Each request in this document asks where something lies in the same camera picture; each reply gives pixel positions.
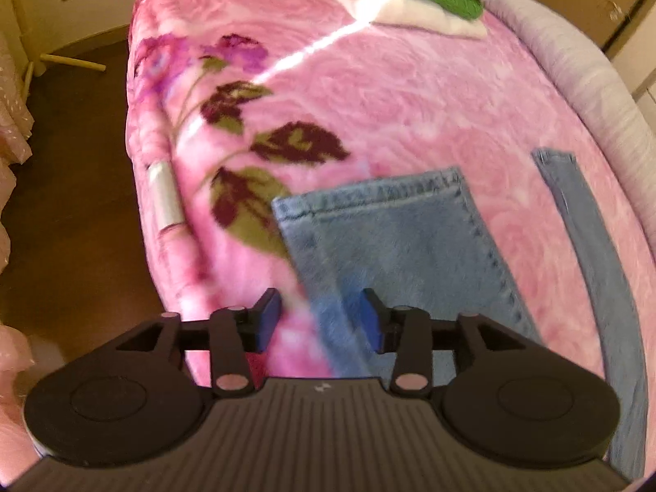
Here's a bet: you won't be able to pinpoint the blue denim jeans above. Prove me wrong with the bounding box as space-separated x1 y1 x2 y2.
272 148 648 478

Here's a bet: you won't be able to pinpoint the white blanket label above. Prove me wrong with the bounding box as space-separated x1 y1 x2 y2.
148 161 186 231

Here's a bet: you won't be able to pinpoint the pink floral blanket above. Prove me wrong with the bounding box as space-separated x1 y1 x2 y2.
124 0 656 388

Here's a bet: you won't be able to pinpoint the pink curtain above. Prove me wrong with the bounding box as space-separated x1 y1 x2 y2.
1 40 38 484

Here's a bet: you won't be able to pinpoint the grey striped quilt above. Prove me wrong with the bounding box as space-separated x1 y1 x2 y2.
486 0 655 238

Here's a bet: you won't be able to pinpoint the yellow wooden stand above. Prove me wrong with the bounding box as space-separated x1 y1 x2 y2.
10 0 107 100

